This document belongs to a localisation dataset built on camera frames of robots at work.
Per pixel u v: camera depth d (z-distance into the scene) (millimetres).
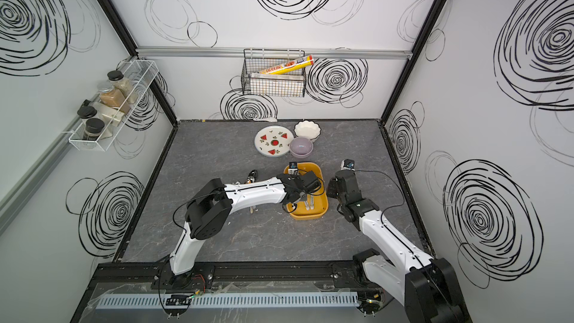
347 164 754
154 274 736
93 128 618
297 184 665
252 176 963
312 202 891
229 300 962
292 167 823
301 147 1051
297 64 888
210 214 501
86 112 617
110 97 706
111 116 703
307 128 1156
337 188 678
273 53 941
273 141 1114
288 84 867
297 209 738
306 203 889
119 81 739
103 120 641
